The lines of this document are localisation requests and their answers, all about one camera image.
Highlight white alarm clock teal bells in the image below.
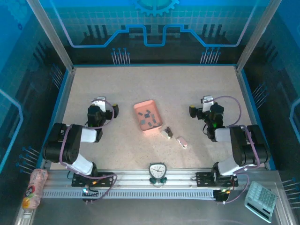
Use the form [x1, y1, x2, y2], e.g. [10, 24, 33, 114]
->
[148, 162, 168, 188]

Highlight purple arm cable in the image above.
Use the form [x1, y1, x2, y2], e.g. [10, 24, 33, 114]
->
[210, 95, 261, 204]
[59, 99, 118, 204]

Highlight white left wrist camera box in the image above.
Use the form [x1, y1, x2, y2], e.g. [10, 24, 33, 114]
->
[91, 96, 107, 112]

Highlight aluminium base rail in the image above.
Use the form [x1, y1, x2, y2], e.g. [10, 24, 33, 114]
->
[44, 168, 281, 188]

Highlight grey slotted cable duct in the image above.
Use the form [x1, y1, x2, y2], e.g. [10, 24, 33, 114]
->
[42, 189, 218, 200]

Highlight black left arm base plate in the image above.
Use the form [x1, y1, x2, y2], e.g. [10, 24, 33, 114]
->
[71, 172, 115, 188]

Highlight pink and white stapler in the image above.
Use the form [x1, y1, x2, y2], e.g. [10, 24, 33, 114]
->
[176, 136, 188, 150]

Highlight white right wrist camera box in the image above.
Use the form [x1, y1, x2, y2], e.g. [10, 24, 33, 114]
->
[201, 95, 215, 112]

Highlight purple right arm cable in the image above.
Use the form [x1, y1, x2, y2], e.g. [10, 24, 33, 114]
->
[210, 95, 261, 204]

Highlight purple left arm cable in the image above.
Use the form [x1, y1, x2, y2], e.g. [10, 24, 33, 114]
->
[59, 99, 118, 204]

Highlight pink plastic tray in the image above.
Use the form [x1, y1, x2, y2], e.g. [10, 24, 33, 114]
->
[133, 99, 164, 135]

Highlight pink plastic bottle yellow cap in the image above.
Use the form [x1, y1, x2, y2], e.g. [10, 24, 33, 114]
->
[22, 168, 49, 210]

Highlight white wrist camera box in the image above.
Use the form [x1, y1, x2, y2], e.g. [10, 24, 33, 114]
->
[91, 96, 107, 112]
[201, 95, 215, 112]

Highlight brown and white stapler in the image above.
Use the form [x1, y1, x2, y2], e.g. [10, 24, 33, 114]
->
[161, 126, 174, 140]

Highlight teal desk calculator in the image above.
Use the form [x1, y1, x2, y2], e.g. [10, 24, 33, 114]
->
[244, 180, 278, 223]

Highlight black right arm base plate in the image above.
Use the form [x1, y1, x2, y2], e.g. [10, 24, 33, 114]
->
[195, 172, 239, 188]

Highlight aluminium table side bar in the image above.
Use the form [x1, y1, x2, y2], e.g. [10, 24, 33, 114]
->
[235, 66, 272, 170]
[43, 67, 76, 170]

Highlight aluminium frame post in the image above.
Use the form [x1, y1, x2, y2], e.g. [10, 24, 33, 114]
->
[235, 0, 283, 72]
[26, 0, 76, 72]

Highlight black controller box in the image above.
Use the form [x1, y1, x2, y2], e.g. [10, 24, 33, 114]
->
[81, 187, 99, 203]
[213, 188, 232, 205]

